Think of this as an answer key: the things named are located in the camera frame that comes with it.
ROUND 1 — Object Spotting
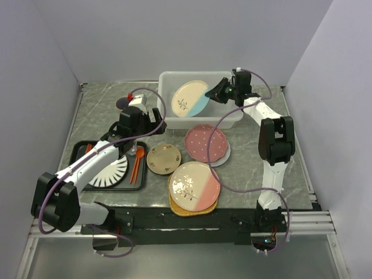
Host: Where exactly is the small beige floral plate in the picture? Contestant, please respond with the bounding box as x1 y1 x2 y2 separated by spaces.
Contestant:
146 144 181 175

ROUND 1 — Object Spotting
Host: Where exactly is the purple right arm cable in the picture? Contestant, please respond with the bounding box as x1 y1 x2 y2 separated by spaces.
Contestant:
205 68 291 256

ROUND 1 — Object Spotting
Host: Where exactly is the beige and blue plate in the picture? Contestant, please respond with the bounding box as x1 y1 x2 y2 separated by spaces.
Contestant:
171 80 210 117

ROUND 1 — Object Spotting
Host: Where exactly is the white blue striped plate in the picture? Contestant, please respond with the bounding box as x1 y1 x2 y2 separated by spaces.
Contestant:
88 155 128 188

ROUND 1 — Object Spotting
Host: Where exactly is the pink polka dot plate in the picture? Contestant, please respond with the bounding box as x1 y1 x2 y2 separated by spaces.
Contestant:
184 124 230 163

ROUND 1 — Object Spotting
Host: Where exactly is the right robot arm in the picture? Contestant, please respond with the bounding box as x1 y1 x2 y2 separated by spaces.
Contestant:
205 67 296 231

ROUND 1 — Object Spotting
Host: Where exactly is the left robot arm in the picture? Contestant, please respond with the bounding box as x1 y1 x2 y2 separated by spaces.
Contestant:
31 106 166 234

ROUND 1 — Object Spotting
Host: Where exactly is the woven bamboo plate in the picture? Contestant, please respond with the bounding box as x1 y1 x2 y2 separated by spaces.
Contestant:
167 176 218 217

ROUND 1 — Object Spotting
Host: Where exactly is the orange chopstick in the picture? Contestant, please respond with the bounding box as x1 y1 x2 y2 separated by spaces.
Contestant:
132 158 141 185
130 157 140 184

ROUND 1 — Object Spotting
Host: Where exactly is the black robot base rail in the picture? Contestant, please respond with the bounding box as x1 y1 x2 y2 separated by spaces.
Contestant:
81 207 287 247

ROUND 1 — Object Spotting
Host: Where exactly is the black serving tray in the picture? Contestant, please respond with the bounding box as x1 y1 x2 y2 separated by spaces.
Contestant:
69 141 148 191

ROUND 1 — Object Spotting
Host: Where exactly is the clear small glass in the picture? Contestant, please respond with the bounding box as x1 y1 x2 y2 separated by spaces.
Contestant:
127 145 138 156

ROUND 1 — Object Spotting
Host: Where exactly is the beige ceramic mug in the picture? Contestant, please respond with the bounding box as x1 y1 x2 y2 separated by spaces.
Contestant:
115 97 130 114

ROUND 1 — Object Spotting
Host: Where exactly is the white plastic bin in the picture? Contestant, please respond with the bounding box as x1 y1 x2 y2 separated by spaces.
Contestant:
157 71 236 129

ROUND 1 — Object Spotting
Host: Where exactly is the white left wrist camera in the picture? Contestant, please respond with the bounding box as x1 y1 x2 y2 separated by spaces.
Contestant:
128 94 147 114

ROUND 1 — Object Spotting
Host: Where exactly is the orange plastic spoon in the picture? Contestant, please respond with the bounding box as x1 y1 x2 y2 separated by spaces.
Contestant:
135 146 145 167

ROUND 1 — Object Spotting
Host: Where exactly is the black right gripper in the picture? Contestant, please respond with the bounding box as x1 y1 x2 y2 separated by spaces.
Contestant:
205 77 238 105

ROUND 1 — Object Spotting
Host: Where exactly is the beige and pink plate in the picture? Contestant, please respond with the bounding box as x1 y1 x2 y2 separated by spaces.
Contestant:
169 162 221 212

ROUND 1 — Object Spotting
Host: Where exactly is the white ceramic bowl plate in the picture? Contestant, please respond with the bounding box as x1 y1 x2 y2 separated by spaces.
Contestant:
211 143 231 167

